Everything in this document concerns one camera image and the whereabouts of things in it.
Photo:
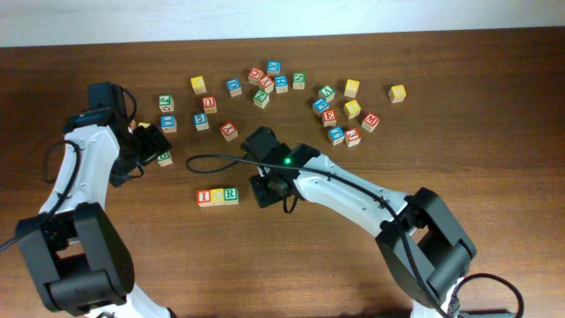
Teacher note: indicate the yellow C block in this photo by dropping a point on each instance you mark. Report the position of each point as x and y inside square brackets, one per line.
[217, 196]

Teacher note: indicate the green Z block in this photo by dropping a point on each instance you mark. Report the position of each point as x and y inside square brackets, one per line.
[261, 99]

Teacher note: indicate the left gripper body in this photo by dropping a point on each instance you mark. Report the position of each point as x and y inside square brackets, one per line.
[147, 146]

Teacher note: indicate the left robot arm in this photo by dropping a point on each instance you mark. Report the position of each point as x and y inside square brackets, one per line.
[76, 258]

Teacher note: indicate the yellow block under gripper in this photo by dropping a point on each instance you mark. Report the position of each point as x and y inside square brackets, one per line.
[143, 125]

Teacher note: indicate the blue H block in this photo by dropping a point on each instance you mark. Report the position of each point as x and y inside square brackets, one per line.
[281, 84]

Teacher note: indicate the yellow block centre right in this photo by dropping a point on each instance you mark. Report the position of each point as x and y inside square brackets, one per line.
[352, 109]

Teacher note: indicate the red G block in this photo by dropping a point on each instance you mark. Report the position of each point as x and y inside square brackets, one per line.
[254, 76]

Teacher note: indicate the blue 1 block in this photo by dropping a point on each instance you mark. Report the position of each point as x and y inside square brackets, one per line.
[336, 135]

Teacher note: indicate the red I block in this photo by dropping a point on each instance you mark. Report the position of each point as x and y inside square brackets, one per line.
[204, 198]

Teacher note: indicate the blue L block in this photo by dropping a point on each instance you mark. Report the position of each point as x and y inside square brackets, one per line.
[168, 124]

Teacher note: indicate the green R block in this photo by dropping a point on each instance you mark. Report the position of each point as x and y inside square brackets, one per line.
[231, 196]

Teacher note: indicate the yellow block upper left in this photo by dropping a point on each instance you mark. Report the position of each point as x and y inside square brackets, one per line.
[198, 85]

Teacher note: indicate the green J block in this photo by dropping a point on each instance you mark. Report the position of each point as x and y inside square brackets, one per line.
[166, 103]

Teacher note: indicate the red 3 block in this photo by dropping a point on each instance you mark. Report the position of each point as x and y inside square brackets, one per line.
[352, 137]

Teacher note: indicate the red U block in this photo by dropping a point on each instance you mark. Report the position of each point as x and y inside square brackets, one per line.
[209, 104]

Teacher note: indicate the blue P block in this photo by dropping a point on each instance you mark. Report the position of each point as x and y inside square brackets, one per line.
[319, 106]

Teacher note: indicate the red X block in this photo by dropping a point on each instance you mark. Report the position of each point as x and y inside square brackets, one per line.
[266, 84]

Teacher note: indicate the green 8 block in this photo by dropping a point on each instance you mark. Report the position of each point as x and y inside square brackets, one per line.
[164, 159]

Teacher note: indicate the red E block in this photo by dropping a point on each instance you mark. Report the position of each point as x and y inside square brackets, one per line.
[328, 118]

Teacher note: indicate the blue 5 block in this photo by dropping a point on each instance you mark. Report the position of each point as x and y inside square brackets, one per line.
[200, 121]

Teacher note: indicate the red K block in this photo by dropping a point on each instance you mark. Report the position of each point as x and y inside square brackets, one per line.
[229, 131]

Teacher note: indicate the yellow S block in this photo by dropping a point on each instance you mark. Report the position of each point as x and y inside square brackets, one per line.
[397, 93]

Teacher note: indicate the yellow block upper right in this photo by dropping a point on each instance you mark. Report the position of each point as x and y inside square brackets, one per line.
[351, 88]

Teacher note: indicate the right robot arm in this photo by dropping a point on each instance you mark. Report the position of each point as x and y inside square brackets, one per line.
[427, 251]

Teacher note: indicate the red M block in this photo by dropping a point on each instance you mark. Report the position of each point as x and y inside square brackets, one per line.
[370, 122]

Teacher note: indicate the blue D block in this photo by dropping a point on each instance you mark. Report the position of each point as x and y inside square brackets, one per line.
[234, 87]

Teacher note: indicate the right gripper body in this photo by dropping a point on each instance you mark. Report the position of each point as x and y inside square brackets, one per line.
[267, 188]

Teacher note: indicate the green V block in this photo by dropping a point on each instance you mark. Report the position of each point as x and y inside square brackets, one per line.
[327, 93]

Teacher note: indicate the green N block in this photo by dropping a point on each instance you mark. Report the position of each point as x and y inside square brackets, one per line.
[298, 80]

